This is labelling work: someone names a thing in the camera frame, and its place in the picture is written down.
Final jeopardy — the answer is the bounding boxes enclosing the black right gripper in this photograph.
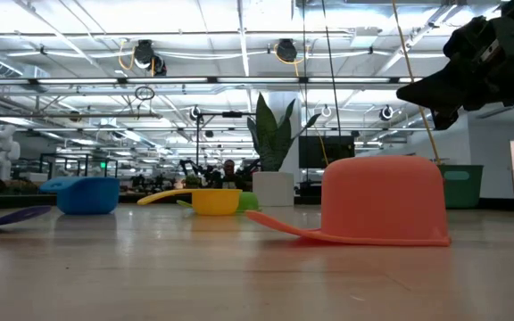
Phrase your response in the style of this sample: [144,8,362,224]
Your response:
[395,15,514,131]

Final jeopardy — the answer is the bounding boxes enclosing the orange large measuring cup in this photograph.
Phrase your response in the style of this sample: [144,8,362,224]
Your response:
[245,155,452,248]

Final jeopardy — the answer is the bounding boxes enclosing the green measuring cup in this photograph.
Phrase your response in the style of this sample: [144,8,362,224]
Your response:
[176,191,261,213]

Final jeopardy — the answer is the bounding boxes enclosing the yellow measuring cup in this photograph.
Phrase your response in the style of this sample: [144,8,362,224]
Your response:
[137,188,243,217]

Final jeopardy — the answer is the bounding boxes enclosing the bright blue measuring cup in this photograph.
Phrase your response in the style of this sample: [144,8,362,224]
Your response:
[39,177,120,216]

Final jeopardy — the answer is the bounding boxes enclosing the indigo small measuring cup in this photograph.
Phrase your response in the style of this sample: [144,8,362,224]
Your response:
[0,205,53,233]

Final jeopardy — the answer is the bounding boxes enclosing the teal plastic basket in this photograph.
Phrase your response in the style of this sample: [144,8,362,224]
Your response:
[438,164,485,210]

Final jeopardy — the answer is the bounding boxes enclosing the black monitor screen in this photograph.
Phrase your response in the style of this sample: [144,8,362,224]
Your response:
[298,136,356,169]

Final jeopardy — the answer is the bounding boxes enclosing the green snake plant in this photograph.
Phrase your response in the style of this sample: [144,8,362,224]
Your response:
[246,92,322,173]

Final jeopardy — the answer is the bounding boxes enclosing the white round plant pot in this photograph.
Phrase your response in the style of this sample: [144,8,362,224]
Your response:
[252,171,295,208]

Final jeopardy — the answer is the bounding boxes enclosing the person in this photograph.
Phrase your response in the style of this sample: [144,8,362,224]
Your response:
[219,159,243,191]

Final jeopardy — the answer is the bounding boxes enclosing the yellow hanging cable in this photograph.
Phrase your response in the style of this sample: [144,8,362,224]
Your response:
[390,0,442,165]

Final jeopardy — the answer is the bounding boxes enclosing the black hanging cable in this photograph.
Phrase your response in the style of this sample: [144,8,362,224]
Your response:
[320,0,343,137]

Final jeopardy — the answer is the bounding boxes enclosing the black ceiling cable reel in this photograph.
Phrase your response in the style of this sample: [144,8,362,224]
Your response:
[276,38,298,63]
[133,38,168,77]

